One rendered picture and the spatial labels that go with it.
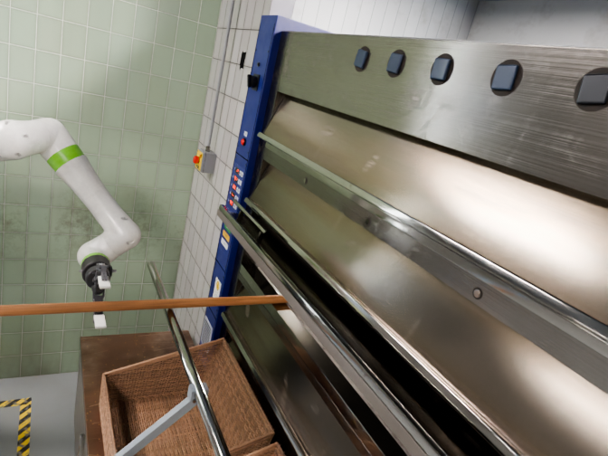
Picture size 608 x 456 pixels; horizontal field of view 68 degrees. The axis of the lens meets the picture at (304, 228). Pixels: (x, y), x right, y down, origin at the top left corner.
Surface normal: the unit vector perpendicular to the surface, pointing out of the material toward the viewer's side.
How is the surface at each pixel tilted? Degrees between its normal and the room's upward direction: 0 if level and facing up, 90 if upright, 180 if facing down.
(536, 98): 90
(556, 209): 70
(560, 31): 90
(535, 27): 90
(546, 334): 90
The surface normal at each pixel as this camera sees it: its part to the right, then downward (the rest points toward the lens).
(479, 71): -0.87, -0.05
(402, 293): -0.73, -0.36
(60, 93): 0.44, 0.38
